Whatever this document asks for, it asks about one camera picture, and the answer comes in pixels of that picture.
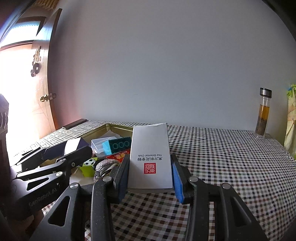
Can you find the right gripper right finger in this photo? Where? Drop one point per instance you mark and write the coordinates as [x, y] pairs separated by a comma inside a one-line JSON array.
[[181, 184]]

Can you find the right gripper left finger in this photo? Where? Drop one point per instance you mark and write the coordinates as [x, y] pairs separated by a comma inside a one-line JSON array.
[[120, 180]]

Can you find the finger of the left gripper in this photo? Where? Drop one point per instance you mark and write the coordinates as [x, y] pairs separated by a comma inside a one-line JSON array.
[[36, 157], [63, 164]]

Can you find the purple cube box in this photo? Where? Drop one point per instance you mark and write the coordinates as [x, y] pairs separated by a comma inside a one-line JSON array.
[[67, 147]]

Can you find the white oriental club box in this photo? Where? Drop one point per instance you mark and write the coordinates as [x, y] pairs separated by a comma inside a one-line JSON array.
[[150, 160]]

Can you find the teal building block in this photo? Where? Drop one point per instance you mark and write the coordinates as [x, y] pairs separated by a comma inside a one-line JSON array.
[[116, 145]]

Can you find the green football box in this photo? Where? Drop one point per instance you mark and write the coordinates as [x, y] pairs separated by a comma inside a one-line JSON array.
[[87, 168]]

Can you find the black white patterned pouch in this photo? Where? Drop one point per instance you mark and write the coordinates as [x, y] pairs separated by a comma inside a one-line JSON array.
[[103, 167]]

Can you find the red snack box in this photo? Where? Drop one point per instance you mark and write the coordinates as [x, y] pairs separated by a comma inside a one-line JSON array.
[[119, 156]]

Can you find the clear plastic case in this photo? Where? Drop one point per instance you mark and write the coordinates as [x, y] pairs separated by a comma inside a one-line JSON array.
[[97, 146]]

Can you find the wooden door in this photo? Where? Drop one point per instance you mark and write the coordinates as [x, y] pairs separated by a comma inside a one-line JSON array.
[[42, 113]]

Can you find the dark flat bar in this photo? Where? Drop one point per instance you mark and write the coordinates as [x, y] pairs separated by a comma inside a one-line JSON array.
[[74, 123]]

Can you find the brass door knob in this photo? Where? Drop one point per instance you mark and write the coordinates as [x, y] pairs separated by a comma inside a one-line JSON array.
[[48, 97]]

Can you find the checkered tablecloth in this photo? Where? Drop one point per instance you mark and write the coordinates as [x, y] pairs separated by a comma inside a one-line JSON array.
[[261, 171]]

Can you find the glass tea bottle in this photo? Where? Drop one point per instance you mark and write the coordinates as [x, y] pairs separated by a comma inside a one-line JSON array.
[[263, 114]]

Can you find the door ornament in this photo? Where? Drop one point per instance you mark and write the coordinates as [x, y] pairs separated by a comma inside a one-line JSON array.
[[36, 66]]

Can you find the green cartoon cloth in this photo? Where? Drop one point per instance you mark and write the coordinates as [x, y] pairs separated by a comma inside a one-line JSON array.
[[289, 142]]

